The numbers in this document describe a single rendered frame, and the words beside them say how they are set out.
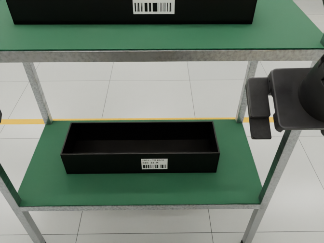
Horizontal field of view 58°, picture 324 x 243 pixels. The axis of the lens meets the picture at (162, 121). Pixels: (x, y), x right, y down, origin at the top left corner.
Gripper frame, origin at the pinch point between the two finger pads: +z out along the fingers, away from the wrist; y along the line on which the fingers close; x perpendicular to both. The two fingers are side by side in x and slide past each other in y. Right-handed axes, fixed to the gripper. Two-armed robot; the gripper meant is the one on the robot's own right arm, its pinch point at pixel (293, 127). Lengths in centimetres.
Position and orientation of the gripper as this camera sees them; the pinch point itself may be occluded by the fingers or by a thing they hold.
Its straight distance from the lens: 40.7
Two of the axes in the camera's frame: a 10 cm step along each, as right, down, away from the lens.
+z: 0.5, 3.5, 9.3
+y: -10.0, 0.1, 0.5
